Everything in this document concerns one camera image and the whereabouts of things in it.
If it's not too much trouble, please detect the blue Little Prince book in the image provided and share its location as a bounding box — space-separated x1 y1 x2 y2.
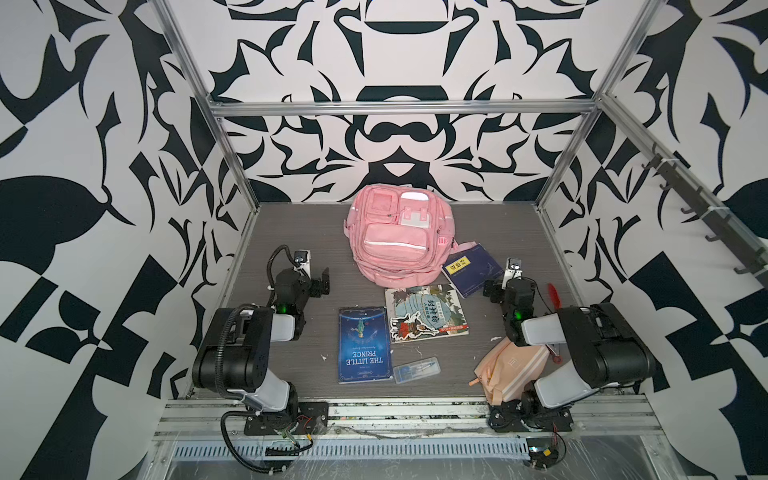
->
338 306 393 384

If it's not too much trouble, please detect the pink school backpack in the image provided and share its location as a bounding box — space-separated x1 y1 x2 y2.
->
344 184 476 289

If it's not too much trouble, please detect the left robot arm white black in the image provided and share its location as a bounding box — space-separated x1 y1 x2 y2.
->
192 268 330 417

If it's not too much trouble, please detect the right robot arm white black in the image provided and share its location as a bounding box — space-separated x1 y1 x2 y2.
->
475 277 656 412

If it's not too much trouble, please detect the peach pink pencil case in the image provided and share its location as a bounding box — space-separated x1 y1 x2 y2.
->
469 338 550 406

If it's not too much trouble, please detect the clear plastic ruler case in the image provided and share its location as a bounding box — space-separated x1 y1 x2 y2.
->
393 357 441 384

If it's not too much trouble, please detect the dark navy notebook yellow label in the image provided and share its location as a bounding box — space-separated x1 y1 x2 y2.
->
442 242 503 298

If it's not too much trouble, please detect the red pen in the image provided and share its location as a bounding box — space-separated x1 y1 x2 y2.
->
547 283 563 365

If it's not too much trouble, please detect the illustrated comic book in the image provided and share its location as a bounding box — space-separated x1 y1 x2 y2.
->
385 284 469 344

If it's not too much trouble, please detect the small circuit board front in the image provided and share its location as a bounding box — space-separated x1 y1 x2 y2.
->
523 435 568 471

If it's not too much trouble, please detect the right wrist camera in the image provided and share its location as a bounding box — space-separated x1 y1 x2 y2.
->
502 257 522 284

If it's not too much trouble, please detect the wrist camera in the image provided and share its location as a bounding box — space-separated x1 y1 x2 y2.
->
293 249 311 277
502 257 522 284

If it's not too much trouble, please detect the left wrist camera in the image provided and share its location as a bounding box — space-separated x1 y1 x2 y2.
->
293 249 311 277

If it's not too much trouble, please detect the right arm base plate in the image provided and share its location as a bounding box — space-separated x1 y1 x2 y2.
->
487 400 573 433

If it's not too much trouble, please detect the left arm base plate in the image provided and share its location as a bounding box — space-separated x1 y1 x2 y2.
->
244 401 330 436

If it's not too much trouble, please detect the black corrugated cable left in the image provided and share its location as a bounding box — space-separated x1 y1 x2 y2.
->
219 410 314 475

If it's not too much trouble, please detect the aluminium frame crossbar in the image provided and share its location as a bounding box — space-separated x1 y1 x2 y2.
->
209 99 596 118

